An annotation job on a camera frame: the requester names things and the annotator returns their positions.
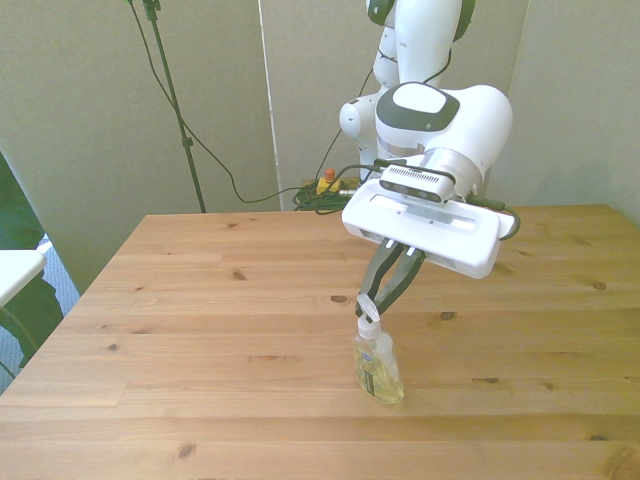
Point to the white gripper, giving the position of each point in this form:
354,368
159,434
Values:
450,235

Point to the clear yellow sanitizer bottle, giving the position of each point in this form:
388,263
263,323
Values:
375,370

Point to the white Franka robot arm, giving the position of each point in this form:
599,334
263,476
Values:
480,120

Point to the yellow emergency stop box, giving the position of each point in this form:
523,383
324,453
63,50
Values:
325,186

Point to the white panel joint strip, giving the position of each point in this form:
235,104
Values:
270,110

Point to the white side table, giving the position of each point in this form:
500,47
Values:
17,270

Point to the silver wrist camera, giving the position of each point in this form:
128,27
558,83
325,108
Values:
415,182

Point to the black pole camera stand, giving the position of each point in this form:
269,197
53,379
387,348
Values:
172,95

